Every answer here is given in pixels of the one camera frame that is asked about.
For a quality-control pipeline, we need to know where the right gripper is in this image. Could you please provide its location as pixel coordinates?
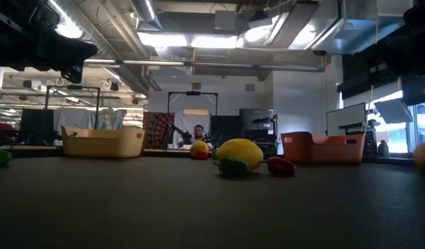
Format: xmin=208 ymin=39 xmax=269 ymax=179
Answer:
xmin=350 ymin=41 xmax=406 ymax=93

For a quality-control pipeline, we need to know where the dark bottle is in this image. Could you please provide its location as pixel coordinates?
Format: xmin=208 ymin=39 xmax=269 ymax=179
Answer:
xmin=377 ymin=139 xmax=390 ymax=158

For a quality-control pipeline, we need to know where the orange plastic basket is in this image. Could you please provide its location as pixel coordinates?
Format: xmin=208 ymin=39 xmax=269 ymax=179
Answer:
xmin=280 ymin=131 xmax=366 ymax=164

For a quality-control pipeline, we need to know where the black gantry frame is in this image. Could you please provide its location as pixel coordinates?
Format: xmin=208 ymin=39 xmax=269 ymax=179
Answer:
xmin=167 ymin=91 xmax=219 ymax=117
xmin=44 ymin=84 xmax=102 ymax=131

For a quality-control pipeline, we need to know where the patterned wall tapestry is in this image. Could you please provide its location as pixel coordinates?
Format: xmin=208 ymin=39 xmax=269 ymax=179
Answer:
xmin=142 ymin=111 xmax=175 ymax=149

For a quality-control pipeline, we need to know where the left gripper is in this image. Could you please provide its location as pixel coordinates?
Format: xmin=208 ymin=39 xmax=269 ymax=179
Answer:
xmin=23 ymin=20 xmax=98 ymax=84

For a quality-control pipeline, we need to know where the silver round ventilation duct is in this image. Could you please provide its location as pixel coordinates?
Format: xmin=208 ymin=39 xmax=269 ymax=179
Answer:
xmin=131 ymin=0 xmax=163 ymax=31

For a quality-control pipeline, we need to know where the white hanging cloth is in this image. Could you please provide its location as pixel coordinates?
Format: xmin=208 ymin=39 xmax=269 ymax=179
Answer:
xmin=53 ymin=109 xmax=97 ymax=136

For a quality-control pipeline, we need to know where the whiteboard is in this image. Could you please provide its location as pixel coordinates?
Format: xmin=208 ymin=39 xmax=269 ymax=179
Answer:
xmin=325 ymin=102 xmax=367 ymax=136

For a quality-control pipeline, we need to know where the yellow toy lemon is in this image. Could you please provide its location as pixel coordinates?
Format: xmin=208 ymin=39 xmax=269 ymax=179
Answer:
xmin=189 ymin=140 xmax=210 ymax=158
xmin=215 ymin=138 xmax=265 ymax=172
xmin=412 ymin=140 xmax=425 ymax=171

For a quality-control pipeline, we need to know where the black table mat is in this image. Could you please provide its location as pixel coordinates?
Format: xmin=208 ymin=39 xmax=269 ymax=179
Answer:
xmin=0 ymin=155 xmax=425 ymax=249

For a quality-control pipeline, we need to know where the black equipment rack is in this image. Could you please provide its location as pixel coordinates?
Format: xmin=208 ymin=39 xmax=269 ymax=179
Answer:
xmin=238 ymin=108 xmax=278 ymax=155

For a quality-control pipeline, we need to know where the black mesh organiser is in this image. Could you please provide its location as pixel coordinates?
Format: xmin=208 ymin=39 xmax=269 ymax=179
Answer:
xmin=365 ymin=119 xmax=379 ymax=156

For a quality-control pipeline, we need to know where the grey ceiling box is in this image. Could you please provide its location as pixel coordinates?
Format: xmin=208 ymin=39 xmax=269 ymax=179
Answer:
xmin=214 ymin=9 xmax=238 ymax=32

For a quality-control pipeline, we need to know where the yellow plastic basket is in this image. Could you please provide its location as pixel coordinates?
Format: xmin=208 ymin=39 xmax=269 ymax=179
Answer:
xmin=61 ymin=124 xmax=146 ymax=159

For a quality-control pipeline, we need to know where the blue patterned cloth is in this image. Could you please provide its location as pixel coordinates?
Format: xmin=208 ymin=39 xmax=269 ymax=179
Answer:
xmin=96 ymin=109 xmax=127 ymax=131

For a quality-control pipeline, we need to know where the ceiling light panel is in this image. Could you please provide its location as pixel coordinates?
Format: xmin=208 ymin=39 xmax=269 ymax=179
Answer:
xmin=138 ymin=31 xmax=239 ymax=49

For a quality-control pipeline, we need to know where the person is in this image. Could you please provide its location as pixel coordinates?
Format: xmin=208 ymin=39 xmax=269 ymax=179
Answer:
xmin=177 ymin=124 xmax=213 ymax=149

